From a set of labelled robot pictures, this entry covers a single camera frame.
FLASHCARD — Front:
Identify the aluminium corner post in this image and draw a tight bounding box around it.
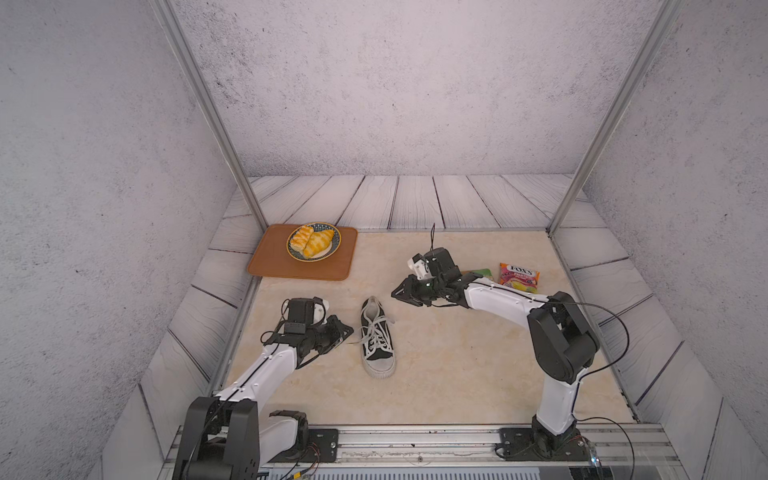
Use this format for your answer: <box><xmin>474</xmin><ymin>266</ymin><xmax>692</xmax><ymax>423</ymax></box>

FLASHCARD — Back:
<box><xmin>151</xmin><ymin>0</ymin><xmax>268</xmax><ymax>231</ymax></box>
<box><xmin>546</xmin><ymin>0</ymin><xmax>683</xmax><ymax>239</ymax></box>

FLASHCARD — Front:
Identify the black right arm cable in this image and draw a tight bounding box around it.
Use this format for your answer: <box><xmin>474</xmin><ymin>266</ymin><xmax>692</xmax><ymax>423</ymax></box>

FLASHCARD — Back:
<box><xmin>557</xmin><ymin>299</ymin><xmax>636</xmax><ymax>480</ymax></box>

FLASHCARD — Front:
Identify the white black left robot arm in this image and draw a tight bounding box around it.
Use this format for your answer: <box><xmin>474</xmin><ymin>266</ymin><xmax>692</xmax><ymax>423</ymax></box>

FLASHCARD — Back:
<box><xmin>172</xmin><ymin>297</ymin><xmax>354</xmax><ymax>479</ymax></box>

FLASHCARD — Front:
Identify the black white canvas sneaker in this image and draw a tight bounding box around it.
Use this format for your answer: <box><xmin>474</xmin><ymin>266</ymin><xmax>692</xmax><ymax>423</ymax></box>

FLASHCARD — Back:
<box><xmin>360</xmin><ymin>297</ymin><xmax>396</xmax><ymax>379</ymax></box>

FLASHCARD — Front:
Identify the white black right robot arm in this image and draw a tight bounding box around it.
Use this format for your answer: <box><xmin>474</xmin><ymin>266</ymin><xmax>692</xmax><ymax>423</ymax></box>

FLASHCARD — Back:
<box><xmin>391</xmin><ymin>247</ymin><xmax>600</xmax><ymax>439</ymax></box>

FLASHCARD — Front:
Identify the yellow rimmed plate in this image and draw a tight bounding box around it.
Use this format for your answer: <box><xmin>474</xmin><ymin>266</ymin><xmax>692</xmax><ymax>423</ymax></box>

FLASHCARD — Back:
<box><xmin>286</xmin><ymin>222</ymin><xmax>342</xmax><ymax>263</ymax></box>

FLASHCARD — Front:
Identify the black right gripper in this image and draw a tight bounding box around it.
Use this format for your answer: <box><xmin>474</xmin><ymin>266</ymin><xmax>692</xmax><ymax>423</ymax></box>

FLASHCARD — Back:
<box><xmin>388</xmin><ymin>274</ymin><xmax>445</xmax><ymax>307</ymax></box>

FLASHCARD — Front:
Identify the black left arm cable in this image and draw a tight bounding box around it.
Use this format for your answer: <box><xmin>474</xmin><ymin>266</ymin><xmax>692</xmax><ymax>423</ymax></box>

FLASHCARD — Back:
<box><xmin>251</xmin><ymin>440</ymin><xmax>322</xmax><ymax>480</ymax></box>

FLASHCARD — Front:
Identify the green snack packet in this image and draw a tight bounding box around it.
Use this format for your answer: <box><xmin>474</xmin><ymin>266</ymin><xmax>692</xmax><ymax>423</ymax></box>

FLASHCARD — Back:
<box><xmin>472</xmin><ymin>268</ymin><xmax>494</xmax><ymax>281</ymax></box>

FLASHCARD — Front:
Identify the brown leather mat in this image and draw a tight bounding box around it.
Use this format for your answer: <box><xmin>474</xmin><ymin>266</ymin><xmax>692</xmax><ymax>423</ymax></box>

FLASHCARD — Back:
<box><xmin>247</xmin><ymin>224</ymin><xmax>358</xmax><ymax>281</ymax></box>

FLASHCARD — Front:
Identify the left bread pastry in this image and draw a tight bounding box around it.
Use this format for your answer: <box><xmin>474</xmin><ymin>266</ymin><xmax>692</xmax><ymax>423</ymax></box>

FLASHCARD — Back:
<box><xmin>288</xmin><ymin>225</ymin><xmax>314</xmax><ymax>253</ymax></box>

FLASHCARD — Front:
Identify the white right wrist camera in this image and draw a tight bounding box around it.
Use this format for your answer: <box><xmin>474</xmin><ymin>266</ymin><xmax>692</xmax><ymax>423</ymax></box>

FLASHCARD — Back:
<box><xmin>407</xmin><ymin>254</ymin><xmax>432</xmax><ymax>281</ymax></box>

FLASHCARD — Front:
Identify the right aluminium corner post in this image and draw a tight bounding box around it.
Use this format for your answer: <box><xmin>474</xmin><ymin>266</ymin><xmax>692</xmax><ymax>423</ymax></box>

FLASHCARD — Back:
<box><xmin>546</xmin><ymin>0</ymin><xmax>683</xmax><ymax>239</ymax></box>

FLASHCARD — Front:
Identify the left aluminium corner post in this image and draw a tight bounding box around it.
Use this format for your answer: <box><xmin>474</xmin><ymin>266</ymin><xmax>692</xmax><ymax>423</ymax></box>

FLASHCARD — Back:
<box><xmin>151</xmin><ymin>0</ymin><xmax>268</xmax><ymax>231</ymax></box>

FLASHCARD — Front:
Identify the aluminium front rail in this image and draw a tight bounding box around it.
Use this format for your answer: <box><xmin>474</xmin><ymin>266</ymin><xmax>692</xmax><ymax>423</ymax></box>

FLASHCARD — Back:
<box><xmin>260</xmin><ymin>421</ymin><xmax>687</xmax><ymax>479</ymax></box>

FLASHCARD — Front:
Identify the right bread pastry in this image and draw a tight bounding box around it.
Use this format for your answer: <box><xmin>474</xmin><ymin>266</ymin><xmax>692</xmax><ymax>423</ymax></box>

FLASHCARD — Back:
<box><xmin>302</xmin><ymin>229</ymin><xmax>335</xmax><ymax>259</ymax></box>

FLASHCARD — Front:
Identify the bread pastry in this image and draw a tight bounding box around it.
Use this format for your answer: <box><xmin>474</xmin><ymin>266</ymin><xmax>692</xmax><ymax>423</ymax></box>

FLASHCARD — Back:
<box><xmin>288</xmin><ymin>225</ymin><xmax>314</xmax><ymax>253</ymax></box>
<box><xmin>302</xmin><ymin>229</ymin><xmax>335</xmax><ymax>259</ymax></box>

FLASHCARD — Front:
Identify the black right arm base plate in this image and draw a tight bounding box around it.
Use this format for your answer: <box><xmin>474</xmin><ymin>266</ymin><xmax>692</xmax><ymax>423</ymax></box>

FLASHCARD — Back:
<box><xmin>494</xmin><ymin>427</ymin><xmax>592</xmax><ymax>463</ymax></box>

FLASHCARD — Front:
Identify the pink Fox's candy bag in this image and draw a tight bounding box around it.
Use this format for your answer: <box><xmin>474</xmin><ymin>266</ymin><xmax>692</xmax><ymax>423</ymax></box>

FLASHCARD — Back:
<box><xmin>499</xmin><ymin>263</ymin><xmax>540</xmax><ymax>294</ymax></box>

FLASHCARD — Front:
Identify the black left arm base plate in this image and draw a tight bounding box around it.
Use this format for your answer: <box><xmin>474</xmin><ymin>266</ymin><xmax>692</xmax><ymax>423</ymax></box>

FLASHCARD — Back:
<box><xmin>270</xmin><ymin>428</ymin><xmax>339</xmax><ymax>464</ymax></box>

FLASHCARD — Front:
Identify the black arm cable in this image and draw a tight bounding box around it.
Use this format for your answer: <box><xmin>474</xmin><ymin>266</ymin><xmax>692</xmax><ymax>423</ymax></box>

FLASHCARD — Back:
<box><xmin>557</xmin><ymin>299</ymin><xmax>636</xmax><ymax>480</ymax></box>
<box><xmin>251</xmin><ymin>440</ymin><xmax>322</xmax><ymax>480</ymax></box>

